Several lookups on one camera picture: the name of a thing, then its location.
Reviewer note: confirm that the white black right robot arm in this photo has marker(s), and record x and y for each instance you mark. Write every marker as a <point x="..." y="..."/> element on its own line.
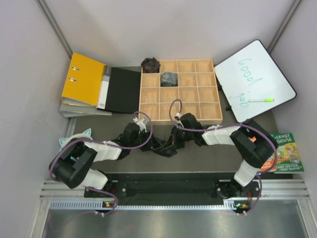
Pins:
<point x="254" y="144"/>

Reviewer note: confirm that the wooden compartment tray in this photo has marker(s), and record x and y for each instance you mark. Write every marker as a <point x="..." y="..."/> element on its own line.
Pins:
<point x="196" y="93"/>

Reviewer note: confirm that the black folder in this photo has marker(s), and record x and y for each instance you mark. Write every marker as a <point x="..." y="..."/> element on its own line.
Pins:
<point x="119" y="91"/>

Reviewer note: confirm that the orange treehouse book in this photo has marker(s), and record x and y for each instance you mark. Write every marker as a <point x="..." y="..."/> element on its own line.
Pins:
<point x="268" y="164"/>

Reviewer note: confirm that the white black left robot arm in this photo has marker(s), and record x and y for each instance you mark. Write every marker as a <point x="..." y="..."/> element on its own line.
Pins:
<point x="72" y="165"/>

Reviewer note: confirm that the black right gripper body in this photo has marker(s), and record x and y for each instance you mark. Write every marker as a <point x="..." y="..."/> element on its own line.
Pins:
<point x="180" y="138"/>

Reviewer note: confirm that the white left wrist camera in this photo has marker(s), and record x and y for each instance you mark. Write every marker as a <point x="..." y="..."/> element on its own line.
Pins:
<point x="141" y="122"/>

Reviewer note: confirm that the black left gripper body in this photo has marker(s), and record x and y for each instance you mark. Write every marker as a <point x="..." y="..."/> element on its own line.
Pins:
<point x="142" y="137"/>

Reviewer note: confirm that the yellow ring binder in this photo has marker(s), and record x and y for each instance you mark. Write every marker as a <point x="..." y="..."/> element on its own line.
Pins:
<point x="83" y="81"/>

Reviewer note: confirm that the grey slotted cable duct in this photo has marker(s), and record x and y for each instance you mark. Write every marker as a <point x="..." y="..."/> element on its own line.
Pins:
<point x="102" y="205"/>

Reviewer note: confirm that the rolled grey tie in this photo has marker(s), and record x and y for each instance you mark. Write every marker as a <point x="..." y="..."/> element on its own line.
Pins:
<point x="169" y="79"/>

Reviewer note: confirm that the grey folder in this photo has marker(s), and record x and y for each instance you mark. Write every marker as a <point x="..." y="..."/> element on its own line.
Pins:
<point x="69" y="111"/>

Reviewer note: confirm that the green marker pen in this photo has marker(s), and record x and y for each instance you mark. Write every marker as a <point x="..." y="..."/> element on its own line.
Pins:
<point x="267" y="100"/>

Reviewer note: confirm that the white whiteboard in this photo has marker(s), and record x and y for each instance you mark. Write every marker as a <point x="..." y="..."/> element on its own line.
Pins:
<point x="251" y="73"/>

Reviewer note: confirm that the teal cat ear headphones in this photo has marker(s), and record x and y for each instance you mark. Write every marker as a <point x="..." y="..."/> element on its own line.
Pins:
<point x="64" y="141"/>

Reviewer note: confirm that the dark grey table mat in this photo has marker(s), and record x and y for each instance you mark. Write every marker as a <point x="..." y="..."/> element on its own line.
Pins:
<point x="192" y="158"/>

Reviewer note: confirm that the brown blue striped tie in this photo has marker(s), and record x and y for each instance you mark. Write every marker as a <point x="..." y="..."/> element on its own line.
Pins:
<point x="162" y="147"/>

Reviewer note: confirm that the green treehouse book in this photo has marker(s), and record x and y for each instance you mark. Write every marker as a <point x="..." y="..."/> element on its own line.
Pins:
<point x="289" y="161"/>

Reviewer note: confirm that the rolled dark brown tie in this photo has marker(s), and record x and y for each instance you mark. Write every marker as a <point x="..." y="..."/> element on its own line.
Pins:
<point x="150" y="65"/>

